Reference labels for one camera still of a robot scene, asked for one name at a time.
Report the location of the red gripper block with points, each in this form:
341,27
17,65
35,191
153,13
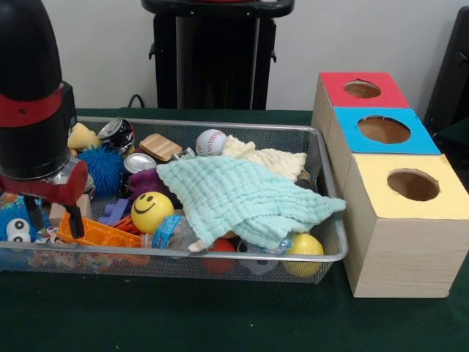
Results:
66,187

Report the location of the orange plastic toy block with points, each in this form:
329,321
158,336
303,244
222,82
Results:
106,234

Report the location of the mint knitted cloth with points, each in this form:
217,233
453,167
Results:
238,194

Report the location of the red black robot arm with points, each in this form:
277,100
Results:
29,91

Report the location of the silver mesh bin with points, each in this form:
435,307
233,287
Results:
220,264

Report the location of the wooden three-hole box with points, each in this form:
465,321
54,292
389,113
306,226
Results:
403,256

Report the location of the blue spiky ball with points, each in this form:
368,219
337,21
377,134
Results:
102,170

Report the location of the yellow smiley ball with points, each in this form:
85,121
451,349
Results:
152,212

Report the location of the crushed dark drink can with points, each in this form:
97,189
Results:
117,133

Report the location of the crushed clear plastic bottle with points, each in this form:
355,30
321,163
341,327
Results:
165,234

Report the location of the striped wooden block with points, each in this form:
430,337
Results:
161,146

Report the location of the white baseball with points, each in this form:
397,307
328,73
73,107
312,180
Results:
210,143

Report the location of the cream knitted cloth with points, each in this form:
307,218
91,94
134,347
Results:
278,161

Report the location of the plain yellow ball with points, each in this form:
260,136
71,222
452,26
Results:
306,247

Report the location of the black upright panel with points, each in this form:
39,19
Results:
450,73

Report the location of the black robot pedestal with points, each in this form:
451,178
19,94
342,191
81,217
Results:
205,73

